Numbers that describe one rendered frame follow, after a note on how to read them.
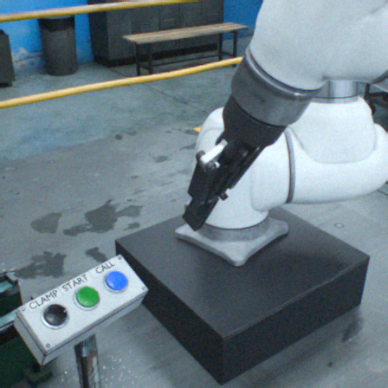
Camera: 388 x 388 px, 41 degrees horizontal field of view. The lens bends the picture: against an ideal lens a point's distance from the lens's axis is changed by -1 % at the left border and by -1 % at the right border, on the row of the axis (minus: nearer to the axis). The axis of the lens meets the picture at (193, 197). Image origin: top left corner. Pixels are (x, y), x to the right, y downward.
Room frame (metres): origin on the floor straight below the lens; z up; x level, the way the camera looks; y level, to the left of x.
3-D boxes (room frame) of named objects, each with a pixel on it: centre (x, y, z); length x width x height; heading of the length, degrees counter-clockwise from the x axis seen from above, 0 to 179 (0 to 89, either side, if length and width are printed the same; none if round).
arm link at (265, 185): (0.96, -0.09, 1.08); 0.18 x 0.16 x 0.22; 93
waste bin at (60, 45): (5.71, 1.45, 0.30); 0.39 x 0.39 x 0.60
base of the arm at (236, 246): (0.97, -0.07, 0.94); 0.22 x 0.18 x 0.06; 47
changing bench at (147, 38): (5.74, 0.07, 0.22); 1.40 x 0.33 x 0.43; 124
